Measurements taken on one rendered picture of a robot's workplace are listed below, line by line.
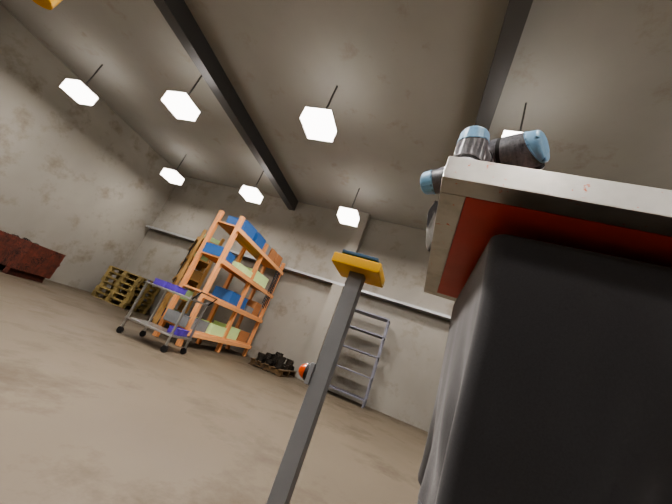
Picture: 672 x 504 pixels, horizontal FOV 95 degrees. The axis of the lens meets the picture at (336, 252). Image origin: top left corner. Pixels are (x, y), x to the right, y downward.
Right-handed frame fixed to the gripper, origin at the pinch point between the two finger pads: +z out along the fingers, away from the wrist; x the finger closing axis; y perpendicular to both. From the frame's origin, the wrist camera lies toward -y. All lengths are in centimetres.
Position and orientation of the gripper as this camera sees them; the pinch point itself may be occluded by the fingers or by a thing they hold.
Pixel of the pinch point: (441, 247)
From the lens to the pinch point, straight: 73.1
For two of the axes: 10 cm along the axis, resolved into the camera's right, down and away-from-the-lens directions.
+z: -3.7, 8.8, -3.0
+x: -9.1, -2.6, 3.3
